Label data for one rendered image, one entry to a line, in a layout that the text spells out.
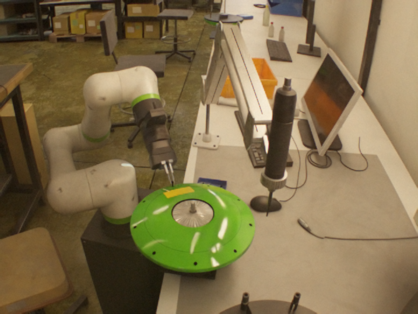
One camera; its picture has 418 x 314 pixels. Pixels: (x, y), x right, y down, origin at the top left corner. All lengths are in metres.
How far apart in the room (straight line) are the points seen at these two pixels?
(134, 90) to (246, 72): 0.41
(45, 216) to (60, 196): 1.55
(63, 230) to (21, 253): 0.99
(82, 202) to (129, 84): 0.38
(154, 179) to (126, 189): 1.69
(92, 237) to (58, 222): 1.32
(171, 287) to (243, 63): 0.59
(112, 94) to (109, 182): 0.26
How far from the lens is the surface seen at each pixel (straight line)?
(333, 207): 1.30
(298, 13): 4.13
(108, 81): 1.13
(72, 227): 2.54
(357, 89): 1.36
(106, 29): 2.94
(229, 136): 1.58
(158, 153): 1.07
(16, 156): 2.76
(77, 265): 2.30
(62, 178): 1.16
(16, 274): 1.52
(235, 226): 0.92
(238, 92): 0.89
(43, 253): 1.55
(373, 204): 1.37
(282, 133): 0.64
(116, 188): 1.14
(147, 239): 0.89
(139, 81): 1.14
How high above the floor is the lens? 1.72
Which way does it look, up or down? 33 degrees down
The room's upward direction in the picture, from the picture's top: 1 degrees clockwise
